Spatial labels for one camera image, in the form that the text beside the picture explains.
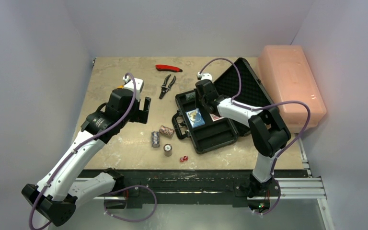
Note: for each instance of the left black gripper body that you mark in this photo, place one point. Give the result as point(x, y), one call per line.
point(134, 115)

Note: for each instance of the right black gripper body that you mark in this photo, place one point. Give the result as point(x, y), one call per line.
point(203, 97)

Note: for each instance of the red playing card deck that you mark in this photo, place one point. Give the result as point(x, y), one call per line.
point(215, 117)

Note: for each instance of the brown 100 chip stack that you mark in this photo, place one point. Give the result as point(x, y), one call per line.
point(167, 148)

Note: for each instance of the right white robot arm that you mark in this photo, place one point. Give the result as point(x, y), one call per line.
point(269, 133)

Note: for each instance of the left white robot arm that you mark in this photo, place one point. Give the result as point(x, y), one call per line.
point(56, 197)

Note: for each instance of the black poker set case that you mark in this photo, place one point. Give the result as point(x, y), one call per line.
point(212, 135)

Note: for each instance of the green blue chip stack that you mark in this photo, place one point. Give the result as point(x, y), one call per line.
point(190, 96)

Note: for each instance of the orange blue chip stack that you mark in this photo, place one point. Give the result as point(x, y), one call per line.
point(166, 131)
point(155, 139)

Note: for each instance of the blue playing card deck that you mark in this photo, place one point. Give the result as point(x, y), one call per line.
point(195, 118)

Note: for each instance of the black grey pliers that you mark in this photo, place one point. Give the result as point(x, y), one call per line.
point(166, 86)

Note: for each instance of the red utility knife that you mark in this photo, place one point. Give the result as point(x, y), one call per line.
point(168, 68)

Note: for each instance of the pink plastic storage bin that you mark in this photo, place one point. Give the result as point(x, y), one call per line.
point(286, 76)

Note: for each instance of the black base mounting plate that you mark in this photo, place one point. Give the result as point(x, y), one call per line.
point(189, 187)

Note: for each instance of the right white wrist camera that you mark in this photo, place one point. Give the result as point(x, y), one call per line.
point(204, 76)

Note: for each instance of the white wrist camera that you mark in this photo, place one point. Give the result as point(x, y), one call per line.
point(204, 76)
point(134, 84)

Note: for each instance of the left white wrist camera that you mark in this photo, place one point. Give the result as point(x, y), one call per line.
point(134, 84)

